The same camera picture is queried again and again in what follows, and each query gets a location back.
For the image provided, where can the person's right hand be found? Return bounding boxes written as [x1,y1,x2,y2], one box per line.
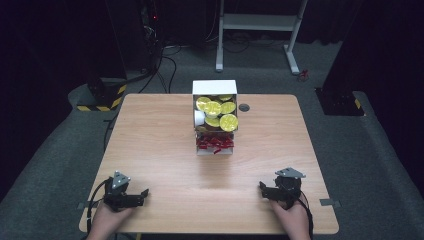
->
[268,197,312,240]

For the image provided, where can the dark curtain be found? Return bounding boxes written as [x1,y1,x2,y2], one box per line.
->
[0,0,128,201]
[321,0,424,188]

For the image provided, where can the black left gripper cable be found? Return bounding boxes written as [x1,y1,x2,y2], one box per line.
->
[85,177,113,235]

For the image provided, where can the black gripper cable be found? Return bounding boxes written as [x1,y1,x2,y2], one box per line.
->
[85,177,113,235]
[297,189,315,240]

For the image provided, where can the pile of red packets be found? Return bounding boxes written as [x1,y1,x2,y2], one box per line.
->
[195,132,235,155]

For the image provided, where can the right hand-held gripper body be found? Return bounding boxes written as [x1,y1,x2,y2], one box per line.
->
[273,166,307,210]

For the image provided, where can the white metal stand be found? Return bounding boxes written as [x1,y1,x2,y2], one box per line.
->
[215,0,309,75]

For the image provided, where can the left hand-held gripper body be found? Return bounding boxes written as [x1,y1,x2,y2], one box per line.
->
[103,170,132,213]

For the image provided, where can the black floor cable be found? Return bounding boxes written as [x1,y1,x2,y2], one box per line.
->
[137,49,178,95]

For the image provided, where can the pile of yellow-lidded cups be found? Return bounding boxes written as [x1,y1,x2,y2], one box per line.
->
[194,94,240,133]

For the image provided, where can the dark equipment rack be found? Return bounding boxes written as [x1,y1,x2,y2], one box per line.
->
[139,0,165,72]

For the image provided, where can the black stand base yellow stripes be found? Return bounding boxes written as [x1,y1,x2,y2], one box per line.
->
[68,77,129,113]

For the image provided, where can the white two-tier storage box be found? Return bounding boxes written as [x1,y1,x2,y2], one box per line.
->
[192,79,239,157]

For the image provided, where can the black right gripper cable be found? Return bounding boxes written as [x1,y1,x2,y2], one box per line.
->
[297,189,315,240]

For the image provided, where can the person's left hand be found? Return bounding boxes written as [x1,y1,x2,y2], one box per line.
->
[85,201,134,240]

